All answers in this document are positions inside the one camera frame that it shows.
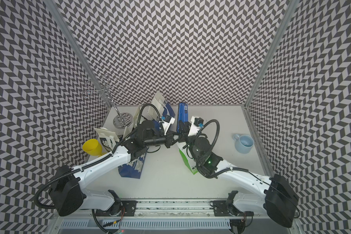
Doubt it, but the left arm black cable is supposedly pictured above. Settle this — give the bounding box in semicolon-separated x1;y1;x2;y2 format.
33;103;164;210

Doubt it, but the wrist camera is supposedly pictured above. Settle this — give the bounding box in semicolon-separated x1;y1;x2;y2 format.
189;116;204;136
161;115;175;135

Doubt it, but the green white bag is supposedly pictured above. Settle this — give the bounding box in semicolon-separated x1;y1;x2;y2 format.
177;142;198;175

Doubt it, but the light blue mug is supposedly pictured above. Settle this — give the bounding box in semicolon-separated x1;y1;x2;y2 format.
233;134;254;154

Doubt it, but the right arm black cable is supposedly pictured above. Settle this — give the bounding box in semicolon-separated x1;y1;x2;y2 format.
182;119;252;179

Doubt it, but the blue black stapler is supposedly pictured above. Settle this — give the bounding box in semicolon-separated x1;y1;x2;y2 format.
176;102;189;133

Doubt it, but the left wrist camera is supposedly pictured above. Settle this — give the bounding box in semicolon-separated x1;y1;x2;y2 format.
161;115;175;135

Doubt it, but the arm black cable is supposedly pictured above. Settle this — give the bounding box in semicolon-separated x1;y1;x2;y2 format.
33;103;164;210
182;119;252;179

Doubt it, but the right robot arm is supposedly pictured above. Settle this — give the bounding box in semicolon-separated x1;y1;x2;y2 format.
178;118;300;228

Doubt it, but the metal wire mug tree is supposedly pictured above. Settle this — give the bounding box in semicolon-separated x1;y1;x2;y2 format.
83;74;133;129

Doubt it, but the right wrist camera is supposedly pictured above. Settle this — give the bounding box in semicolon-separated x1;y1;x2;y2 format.
189;116;204;136

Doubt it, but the yellow plastic cup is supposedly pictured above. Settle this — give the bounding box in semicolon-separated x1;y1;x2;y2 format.
82;139;102;157

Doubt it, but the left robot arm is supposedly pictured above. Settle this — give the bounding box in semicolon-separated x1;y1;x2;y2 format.
33;121;179;216

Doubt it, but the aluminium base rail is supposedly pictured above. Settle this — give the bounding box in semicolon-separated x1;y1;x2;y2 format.
46;199;304;234

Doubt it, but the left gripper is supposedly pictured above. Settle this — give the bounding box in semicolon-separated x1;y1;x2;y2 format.
144;129;179;148

